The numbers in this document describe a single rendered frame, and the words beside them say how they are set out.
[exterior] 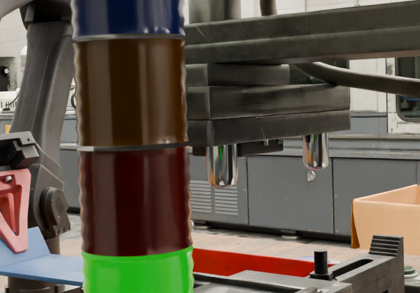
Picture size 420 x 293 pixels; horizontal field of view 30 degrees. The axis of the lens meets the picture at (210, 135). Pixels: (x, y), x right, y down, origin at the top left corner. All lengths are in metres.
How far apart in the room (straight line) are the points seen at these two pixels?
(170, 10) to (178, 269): 0.08
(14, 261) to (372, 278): 0.33
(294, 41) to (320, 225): 5.43
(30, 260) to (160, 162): 0.51
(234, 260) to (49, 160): 0.24
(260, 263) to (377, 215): 2.10
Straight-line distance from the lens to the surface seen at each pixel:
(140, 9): 0.25
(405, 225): 2.89
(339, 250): 1.18
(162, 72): 0.25
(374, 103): 5.60
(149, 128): 0.25
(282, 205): 6.06
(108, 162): 0.25
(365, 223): 2.98
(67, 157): 7.78
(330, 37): 0.46
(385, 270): 0.76
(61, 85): 0.98
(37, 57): 0.99
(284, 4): 8.42
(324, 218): 5.86
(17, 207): 0.77
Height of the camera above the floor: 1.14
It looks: 3 degrees down
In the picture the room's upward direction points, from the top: 2 degrees counter-clockwise
